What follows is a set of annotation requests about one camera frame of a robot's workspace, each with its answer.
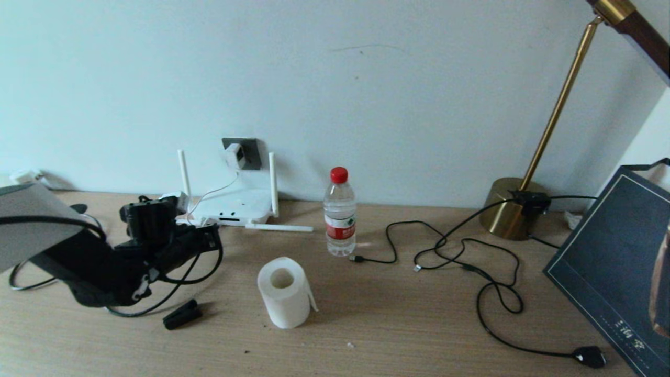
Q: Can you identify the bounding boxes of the white toilet paper roll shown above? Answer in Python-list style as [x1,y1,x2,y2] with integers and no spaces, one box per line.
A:
[258,257,319,329]

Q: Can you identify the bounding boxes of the water bottle red cap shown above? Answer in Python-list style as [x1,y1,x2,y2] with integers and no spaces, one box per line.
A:
[324,167,358,257]

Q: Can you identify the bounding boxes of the thick black looped cable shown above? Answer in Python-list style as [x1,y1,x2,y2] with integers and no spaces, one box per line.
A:
[9,214,108,292]

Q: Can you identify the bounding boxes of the brown ribbon bag handle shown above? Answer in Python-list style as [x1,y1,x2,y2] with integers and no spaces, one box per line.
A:
[648,220,670,338]

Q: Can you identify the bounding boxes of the black cable silver connector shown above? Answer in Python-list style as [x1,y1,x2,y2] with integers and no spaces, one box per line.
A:
[414,198,524,273]

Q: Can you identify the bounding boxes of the thin white adapter cable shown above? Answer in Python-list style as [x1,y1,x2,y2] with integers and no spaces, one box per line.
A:
[186,170,241,223]

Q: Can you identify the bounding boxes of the small white object by wall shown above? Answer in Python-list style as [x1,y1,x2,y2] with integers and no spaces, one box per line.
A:
[9,169,50,189]

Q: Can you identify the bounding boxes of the white power adapter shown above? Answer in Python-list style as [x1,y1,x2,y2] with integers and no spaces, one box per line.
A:
[224,143,247,171]

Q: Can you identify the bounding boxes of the black lamp power cord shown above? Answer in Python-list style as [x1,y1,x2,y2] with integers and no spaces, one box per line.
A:
[352,221,608,369]

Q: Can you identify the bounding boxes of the grey wall socket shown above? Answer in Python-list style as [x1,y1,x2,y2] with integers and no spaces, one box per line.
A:
[222,138,262,171]

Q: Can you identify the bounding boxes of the brass desk lamp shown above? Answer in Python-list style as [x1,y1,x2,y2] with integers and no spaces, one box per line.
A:
[481,0,670,241]

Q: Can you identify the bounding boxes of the black power block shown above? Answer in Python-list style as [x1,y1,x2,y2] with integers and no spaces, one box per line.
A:
[510,190,551,215]

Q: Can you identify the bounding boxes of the white router with antennas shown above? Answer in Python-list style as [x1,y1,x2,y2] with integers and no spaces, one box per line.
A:
[175,150,314,232]

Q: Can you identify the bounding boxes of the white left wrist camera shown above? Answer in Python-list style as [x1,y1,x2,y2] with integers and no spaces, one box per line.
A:
[159,191,190,216]

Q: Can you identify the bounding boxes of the dark gift bag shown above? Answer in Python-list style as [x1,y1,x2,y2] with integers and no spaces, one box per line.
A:
[543,160,670,377]

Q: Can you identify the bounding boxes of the black plastic clip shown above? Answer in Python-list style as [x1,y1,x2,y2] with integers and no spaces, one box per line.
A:
[163,298,203,330]

